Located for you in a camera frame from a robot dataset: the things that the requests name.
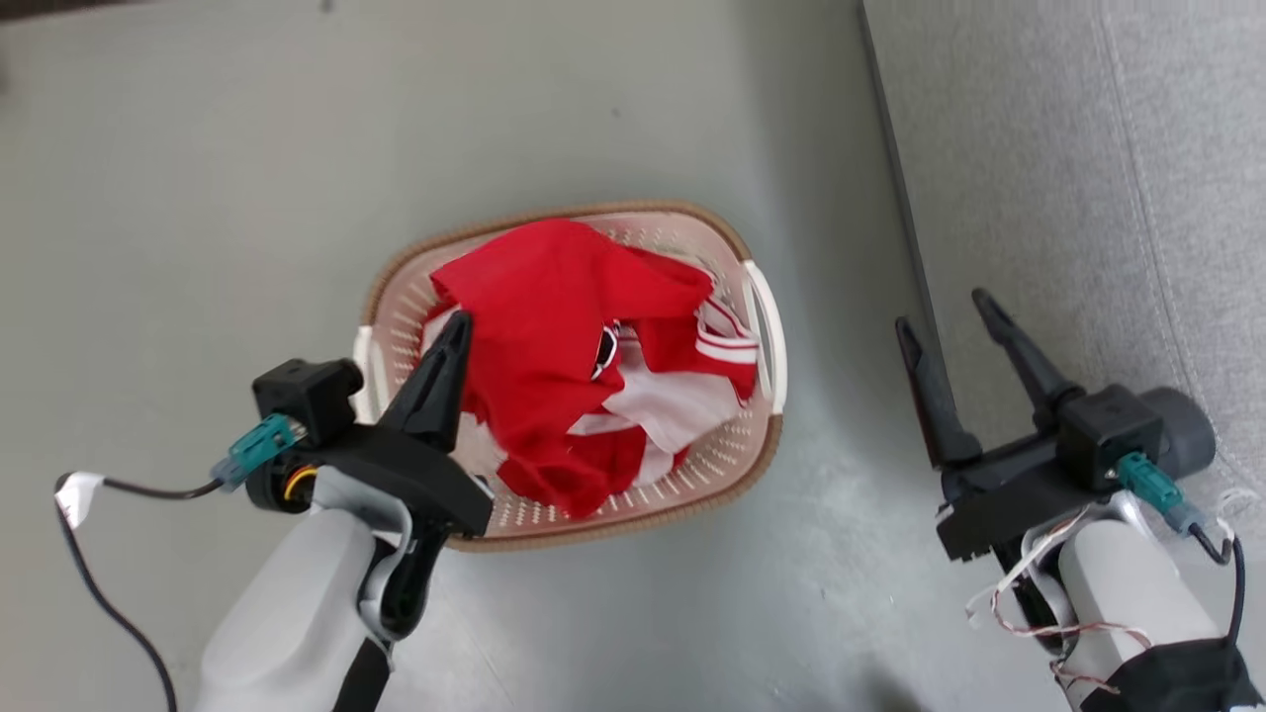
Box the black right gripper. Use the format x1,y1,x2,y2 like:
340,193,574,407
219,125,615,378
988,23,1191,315
895,289,1125,565

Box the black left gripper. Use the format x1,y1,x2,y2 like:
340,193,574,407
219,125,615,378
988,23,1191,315
295,310,496,541

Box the red Bulls jersey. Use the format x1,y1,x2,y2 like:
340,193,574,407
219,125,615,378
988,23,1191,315
423,307,761,521

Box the beige perforated laundry basket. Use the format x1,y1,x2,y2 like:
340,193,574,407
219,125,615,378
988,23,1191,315
353,201,789,552

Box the grey fabric sofa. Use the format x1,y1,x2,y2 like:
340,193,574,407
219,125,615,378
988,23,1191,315
859,0,1266,555

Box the black fabric arm sleeve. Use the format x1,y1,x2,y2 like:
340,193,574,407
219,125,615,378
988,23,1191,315
1078,638,1266,712

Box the black right camera cable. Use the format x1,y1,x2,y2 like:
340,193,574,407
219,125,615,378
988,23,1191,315
1118,453,1245,644

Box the thin red white wires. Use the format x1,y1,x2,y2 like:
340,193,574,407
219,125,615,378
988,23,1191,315
964,504,1153,693

